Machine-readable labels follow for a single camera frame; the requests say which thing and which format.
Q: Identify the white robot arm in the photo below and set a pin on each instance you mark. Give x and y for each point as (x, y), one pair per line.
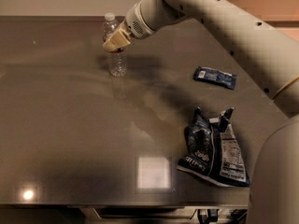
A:
(270, 58)

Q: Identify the crumpled blue chip bag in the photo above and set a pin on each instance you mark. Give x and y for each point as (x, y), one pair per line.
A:
(213, 151)

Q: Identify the small blue snack wrapper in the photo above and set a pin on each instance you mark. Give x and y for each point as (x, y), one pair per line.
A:
(215, 76)

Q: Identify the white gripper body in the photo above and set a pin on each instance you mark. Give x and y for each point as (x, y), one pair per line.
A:
(135, 23)

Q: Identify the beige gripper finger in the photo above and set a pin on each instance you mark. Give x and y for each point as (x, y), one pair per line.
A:
(120, 38)
(112, 45)

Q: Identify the clear plastic water bottle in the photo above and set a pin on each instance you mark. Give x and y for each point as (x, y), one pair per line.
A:
(117, 61)

